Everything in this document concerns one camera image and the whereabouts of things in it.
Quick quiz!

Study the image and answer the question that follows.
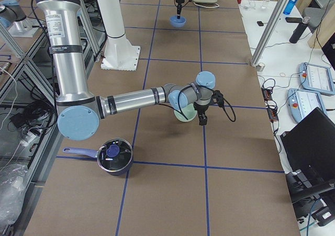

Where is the blue water bottle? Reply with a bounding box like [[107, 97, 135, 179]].
[[283, 0, 298, 15]]

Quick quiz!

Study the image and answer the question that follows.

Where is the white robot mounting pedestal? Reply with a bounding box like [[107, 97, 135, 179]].
[[97, 0, 140, 71]]

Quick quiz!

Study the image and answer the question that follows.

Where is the aluminium frame post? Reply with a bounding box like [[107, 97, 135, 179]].
[[250, 0, 288, 72]]

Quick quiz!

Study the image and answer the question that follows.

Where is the blue teach pendant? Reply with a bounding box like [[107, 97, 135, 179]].
[[287, 88, 327, 123], [298, 62, 334, 96]]

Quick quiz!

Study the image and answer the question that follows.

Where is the black laptop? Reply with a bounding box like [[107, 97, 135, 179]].
[[280, 106, 335, 181]]

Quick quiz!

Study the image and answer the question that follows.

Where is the green bowl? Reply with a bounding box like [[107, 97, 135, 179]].
[[174, 104, 197, 122]]

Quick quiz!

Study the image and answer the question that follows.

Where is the orange black cable adapter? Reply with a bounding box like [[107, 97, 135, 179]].
[[261, 87, 279, 123]]

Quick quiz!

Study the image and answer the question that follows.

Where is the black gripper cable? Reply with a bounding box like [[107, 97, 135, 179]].
[[175, 83, 237, 122]]

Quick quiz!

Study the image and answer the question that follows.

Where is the black water bottle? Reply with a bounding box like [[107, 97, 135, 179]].
[[289, 16, 311, 43]]

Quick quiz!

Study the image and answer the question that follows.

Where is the dark blue saucepan with lid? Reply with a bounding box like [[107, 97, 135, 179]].
[[63, 138, 133, 176]]

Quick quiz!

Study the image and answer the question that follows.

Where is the blue teach pendant far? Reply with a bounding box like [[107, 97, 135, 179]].
[[298, 62, 334, 96]]

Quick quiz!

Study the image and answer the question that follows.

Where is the clear plastic bag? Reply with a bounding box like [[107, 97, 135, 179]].
[[1, 164, 28, 228]]

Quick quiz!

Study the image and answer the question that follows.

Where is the black smartphone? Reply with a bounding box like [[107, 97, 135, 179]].
[[285, 17, 303, 23]]

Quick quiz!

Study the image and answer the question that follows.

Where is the blue bowl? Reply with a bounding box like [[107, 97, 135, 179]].
[[170, 15, 186, 28]]

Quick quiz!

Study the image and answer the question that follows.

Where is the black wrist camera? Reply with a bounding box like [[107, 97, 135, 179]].
[[210, 90, 225, 108]]

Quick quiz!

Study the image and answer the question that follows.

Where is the blue teach pendant near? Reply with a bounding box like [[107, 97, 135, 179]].
[[287, 88, 327, 123]]

